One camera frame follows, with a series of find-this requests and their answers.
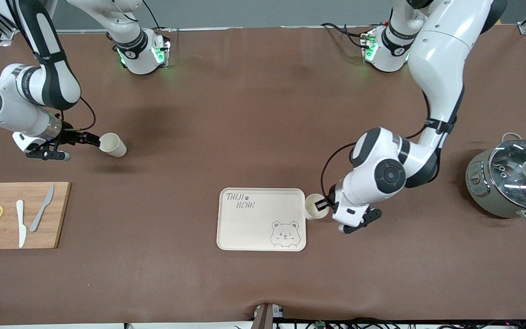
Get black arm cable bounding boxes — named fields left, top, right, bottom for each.
left=321, top=91, right=430, bottom=202
left=60, top=96, right=96, bottom=132

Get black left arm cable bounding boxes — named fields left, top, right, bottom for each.
left=321, top=91, right=430, bottom=202

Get white IKEA cup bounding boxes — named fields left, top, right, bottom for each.
left=305, top=193, right=330, bottom=220
left=99, top=133, right=127, bottom=158

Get black base cables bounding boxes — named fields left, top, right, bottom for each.
left=321, top=22, right=369, bottom=47

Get grey plastic knife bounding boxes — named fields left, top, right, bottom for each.
left=29, top=185, right=55, bottom=233

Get brown table mat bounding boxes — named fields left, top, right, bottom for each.
left=0, top=25, right=526, bottom=326

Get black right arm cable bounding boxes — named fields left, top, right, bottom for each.
left=60, top=96, right=96, bottom=132

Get glass pot lid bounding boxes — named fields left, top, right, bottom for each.
left=488, top=140, right=526, bottom=211

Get white plastic knife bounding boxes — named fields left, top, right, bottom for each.
left=16, top=200, right=27, bottom=248

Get grey-green electric pot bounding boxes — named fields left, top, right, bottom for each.
left=465, top=133, right=526, bottom=223

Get metal table edge bracket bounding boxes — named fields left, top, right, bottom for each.
left=250, top=303, right=284, bottom=329

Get cream bear print tray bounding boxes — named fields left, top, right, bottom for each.
left=216, top=188, right=307, bottom=252

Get wooden cutting board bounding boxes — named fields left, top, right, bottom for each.
left=0, top=182, right=72, bottom=250

